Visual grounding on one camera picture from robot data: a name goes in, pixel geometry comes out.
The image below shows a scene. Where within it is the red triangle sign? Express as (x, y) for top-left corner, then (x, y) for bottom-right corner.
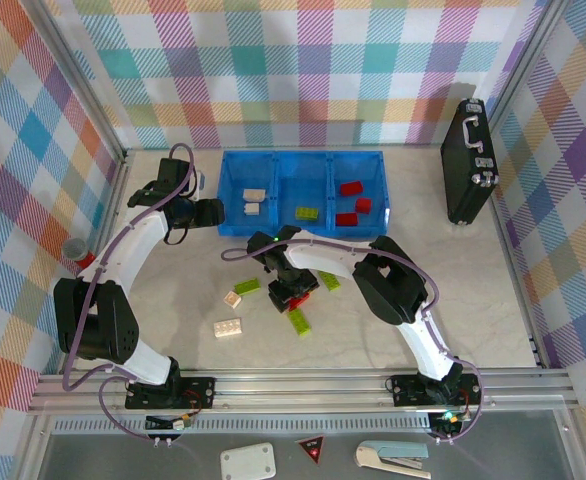
(294, 434), (326, 465)

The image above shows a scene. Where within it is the aluminium mounting rail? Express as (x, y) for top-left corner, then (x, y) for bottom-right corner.
(26, 368), (582, 417)

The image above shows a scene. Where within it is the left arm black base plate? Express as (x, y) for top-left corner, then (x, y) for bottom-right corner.
(124, 375), (217, 411)

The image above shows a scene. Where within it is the small power connector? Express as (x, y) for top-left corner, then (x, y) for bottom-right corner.
(145, 414), (195, 432)
(430, 410), (462, 435)

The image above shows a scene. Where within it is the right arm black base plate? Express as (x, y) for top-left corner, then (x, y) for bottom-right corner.
(390, 372), (484, 407)

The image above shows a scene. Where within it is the black briefcase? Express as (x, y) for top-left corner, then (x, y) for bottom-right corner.
(440, 98), (500, 227)

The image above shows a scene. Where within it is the perforated metal strip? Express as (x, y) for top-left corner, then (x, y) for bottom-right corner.
(52, 417), (437, 434)

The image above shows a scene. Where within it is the light blue stapler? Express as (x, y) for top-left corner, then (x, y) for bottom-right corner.
(355, 439), (432, 480)

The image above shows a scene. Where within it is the red microphone with grey head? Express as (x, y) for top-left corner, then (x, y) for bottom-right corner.
(61, 238), (97, 266)

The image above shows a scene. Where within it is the aluminium frame post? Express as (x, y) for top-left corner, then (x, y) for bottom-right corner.
(20, 0), (129, 161)
(485, 0), (569, 126)

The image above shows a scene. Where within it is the white rectangular plate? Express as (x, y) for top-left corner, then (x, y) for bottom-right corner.
(219, 441), (278, 480)

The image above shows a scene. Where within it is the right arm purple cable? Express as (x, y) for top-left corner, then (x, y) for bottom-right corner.
(221, 238), (485, 445)

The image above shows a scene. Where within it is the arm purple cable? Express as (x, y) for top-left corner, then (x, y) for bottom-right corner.
(61, 143), (198, 444)
(221, 238), (485, 445)

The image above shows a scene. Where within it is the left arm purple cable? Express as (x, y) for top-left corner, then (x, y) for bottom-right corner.
(61, 143), (198, 444)

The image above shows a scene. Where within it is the blue three-compartment bin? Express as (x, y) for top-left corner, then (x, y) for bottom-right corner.
(216, 149), (392, 239)

